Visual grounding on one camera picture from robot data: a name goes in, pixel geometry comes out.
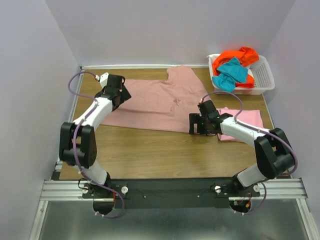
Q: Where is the folded bright pink t shirt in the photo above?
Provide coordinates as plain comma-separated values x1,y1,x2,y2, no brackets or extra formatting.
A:
217,107,264,142

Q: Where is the white plastic laundry basket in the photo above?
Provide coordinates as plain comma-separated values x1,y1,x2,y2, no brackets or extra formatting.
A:
207,53,276,95

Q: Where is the purple cable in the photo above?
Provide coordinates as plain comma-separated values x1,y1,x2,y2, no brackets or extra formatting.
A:
67,70,126,220
199,90,299,216

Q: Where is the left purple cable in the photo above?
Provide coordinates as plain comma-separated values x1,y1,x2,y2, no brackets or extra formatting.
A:
67,70,126,220

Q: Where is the teal t shirt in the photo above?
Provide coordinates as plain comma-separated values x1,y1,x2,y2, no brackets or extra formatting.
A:
212,57,248,92

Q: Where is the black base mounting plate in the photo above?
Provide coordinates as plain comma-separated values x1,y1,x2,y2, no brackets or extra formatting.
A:
82,177,261,210

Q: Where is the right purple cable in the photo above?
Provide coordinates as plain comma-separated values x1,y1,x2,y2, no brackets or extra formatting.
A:
199,90,299,216

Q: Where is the dusty pink t shirt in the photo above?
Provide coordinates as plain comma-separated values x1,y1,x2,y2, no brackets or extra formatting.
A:
101,66,207,133

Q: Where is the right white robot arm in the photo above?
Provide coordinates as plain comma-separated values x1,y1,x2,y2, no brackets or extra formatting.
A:
188,100,297,196

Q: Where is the aluminium frame rail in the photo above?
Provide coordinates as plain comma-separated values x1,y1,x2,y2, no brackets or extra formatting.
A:
29,65,320,240

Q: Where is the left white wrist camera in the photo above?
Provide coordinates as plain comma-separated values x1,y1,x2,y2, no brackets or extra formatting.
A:
95,72,109,89

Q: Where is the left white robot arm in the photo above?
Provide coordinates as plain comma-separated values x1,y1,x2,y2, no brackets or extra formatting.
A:
58,71,131,198

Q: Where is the orange t shirt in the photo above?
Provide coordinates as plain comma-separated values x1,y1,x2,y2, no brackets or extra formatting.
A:
212,46,259,88

